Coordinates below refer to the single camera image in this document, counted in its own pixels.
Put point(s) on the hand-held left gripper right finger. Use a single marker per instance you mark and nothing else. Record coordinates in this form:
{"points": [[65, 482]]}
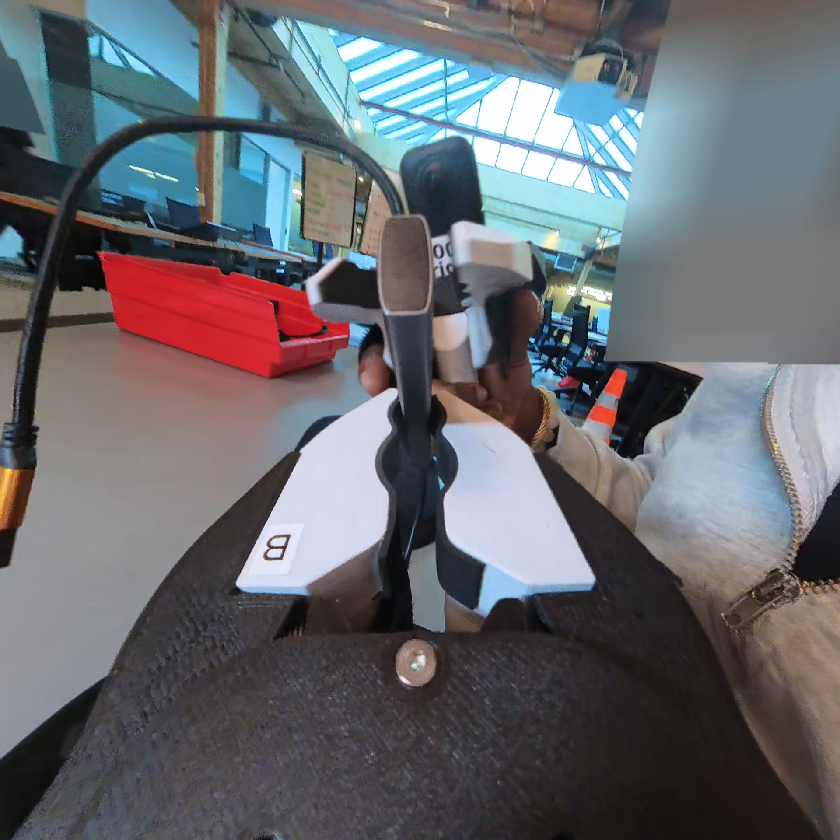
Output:
{"points": [[505, 518]]}

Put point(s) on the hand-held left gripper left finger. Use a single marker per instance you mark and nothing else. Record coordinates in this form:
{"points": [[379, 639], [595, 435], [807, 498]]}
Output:
{"points": [[315, 505]]}

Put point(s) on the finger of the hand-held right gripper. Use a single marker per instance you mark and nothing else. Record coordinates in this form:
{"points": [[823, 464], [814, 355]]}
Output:
{"points": [[341, 313], [489, 253]]}

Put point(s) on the red plastic bin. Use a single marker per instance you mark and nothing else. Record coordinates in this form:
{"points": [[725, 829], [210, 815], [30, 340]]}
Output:
{"points": [[184, 308]]}

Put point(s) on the person's right forearm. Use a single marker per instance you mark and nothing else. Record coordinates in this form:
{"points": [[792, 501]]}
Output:
{"points": [[604, 472]]}

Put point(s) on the person's right hand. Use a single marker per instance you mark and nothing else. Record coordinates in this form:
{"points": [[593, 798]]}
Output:
{"points": [[518, 367]]}

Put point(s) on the handwritten whiteboard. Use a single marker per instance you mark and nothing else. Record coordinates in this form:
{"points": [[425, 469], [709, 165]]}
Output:
{"points": [[374, 223], [328, 197]]}

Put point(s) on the row of black office chairs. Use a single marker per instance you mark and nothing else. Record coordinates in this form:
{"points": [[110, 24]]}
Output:
{"points": [[571, 348]]}

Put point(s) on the orange traffic cone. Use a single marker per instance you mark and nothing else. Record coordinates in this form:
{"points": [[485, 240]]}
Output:
{"points": [[607, 407]]}

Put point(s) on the white ceiling projector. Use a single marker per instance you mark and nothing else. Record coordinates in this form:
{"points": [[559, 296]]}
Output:
{"points": [[590, 98]]}

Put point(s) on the long wooden office desk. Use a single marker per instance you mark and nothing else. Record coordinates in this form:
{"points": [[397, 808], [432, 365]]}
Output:
{"points": [[79, 215]]}

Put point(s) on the wooden support post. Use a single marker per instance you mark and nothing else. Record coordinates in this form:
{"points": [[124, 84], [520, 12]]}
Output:
{"points": [[210, 98]]}

